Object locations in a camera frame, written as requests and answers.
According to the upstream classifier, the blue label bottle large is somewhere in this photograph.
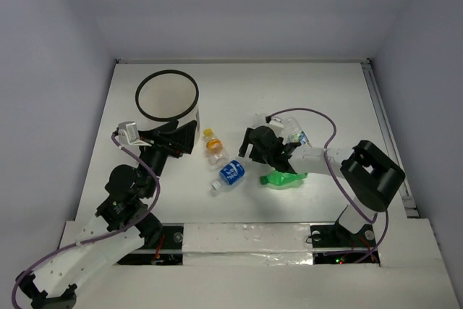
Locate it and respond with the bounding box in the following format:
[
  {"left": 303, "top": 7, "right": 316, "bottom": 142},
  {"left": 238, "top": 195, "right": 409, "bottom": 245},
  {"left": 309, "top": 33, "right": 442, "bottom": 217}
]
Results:
[{"left": 211, "top": 159, "right": 246, "bottom": 191}]

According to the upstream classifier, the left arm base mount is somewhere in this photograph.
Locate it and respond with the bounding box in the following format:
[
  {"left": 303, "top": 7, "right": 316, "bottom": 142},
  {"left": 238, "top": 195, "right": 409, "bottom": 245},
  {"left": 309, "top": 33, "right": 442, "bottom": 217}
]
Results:
[{"left": 116, "top": 224, "right": 184, "bottom": 266}]

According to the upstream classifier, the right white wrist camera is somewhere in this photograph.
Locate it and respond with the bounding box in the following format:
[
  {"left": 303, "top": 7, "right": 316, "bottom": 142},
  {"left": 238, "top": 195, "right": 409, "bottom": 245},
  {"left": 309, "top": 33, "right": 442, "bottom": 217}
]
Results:
[{"left": 265, "top": 116, "right": 284, "bottom": 132}]

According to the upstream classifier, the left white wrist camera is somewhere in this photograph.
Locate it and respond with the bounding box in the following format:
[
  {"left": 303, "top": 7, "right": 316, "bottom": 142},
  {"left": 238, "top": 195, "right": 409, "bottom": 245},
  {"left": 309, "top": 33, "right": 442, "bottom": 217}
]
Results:
[{"left": 116, "top": 121, "right": 145, "bottom": 146}]

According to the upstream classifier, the silver tape strip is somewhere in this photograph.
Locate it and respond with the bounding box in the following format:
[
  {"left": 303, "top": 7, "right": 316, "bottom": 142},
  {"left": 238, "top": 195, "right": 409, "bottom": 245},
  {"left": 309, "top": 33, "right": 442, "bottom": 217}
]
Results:
[{"left": 182, "top": 223, "right": 313, "bottom": 266}]

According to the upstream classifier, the green plastic bottle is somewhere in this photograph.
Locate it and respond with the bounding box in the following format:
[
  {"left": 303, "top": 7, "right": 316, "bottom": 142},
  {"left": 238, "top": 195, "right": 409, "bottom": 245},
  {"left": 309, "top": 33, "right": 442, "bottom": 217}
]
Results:
[{"left": 259, "top": 171, "right": 307, "bottom": 190}]

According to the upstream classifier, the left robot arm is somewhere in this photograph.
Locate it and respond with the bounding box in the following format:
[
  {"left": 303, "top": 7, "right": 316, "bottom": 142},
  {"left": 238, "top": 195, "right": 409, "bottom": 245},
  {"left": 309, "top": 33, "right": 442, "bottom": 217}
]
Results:
[{"left": 11, "top": 120, "right": 198, "bottom": 308}]

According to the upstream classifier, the green blue label bottle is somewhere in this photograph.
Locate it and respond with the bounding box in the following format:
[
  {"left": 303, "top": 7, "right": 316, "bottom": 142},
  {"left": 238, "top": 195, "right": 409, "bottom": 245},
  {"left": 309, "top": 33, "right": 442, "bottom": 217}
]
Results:
[{"left": 284, "top": 117, "right": 311, "bottom": 146}]

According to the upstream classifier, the orange cap clear bottle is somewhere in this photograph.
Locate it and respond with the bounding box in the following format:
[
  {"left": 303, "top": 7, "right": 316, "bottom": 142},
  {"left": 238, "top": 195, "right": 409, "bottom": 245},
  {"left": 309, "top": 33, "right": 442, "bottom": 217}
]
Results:
[{"left": 203, "top": 128, "right": 229, "bottom": 167}]

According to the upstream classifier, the white bin with black rim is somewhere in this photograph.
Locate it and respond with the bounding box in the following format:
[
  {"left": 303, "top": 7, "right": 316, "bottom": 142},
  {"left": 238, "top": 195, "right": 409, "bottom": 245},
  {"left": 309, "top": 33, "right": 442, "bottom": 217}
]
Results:
[{"left": 135, "top": 69, "right": 200, "bottom": 143}]

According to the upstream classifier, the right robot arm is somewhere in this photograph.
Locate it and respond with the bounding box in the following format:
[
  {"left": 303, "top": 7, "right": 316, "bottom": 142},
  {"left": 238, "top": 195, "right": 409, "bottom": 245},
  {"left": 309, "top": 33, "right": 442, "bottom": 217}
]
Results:
[{"left": 238, "top": 126, "right": 406, "bottom": 245}]

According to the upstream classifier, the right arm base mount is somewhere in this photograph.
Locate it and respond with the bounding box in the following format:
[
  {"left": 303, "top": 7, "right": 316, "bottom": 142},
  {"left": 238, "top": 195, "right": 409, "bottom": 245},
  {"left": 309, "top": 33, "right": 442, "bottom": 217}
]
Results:
[{"left": 304, "top": 215, "right": 381, "bottom": 265}]

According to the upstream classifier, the aluminium rail right edge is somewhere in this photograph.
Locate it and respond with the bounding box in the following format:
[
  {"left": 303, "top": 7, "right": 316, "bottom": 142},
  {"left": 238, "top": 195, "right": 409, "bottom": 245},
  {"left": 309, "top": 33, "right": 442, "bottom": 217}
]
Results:
[{"left": 360, "top": 59, "right": 421, "bottom": 219}]

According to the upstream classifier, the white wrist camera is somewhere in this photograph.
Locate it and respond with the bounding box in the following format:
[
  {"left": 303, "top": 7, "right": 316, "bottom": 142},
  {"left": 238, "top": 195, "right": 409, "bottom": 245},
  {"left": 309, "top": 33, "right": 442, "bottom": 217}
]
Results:
[
  {"left": 116, "top": 121, "right": 145, "bottom": 146},
  {"left": 265, "top": 116, "right": 284, "bottom": 132}
]

